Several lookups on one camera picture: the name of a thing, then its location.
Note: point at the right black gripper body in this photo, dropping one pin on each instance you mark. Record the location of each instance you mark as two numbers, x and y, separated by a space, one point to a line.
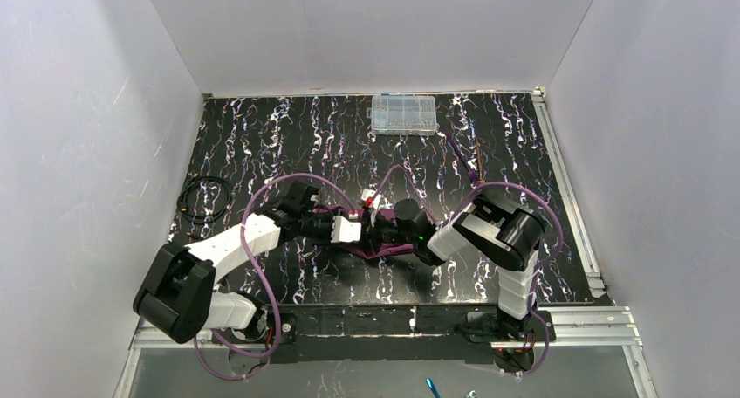
380 228

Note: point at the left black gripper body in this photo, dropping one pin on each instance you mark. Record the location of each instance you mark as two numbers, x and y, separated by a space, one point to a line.
326 228

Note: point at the purple cloth napkin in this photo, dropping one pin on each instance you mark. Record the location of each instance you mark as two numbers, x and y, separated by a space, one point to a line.
359 249

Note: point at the purple handled utensil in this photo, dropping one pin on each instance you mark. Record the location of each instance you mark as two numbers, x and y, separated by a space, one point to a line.
470 172

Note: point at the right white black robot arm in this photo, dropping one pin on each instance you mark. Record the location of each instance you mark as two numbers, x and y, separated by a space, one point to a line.
505 232

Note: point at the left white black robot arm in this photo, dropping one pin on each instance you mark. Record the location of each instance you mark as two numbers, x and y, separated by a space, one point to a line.
180 294

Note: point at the clear plastic compartment box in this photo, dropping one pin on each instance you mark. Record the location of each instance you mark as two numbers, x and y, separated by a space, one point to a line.
403 115

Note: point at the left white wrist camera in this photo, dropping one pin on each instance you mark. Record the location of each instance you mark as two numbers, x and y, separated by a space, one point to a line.
345 231

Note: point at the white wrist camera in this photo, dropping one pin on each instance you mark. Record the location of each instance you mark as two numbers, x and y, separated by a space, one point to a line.
370 201
345 231

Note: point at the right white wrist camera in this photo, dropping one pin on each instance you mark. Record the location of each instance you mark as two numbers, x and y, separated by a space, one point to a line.
370 201

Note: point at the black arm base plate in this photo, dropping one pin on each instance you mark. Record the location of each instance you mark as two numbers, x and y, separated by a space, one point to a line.
308 333

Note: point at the blue tool handle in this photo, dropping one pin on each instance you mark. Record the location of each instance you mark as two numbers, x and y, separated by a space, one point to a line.
432 388

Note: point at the aluminium frame rail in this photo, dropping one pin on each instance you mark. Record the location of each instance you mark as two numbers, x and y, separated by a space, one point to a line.
248 141

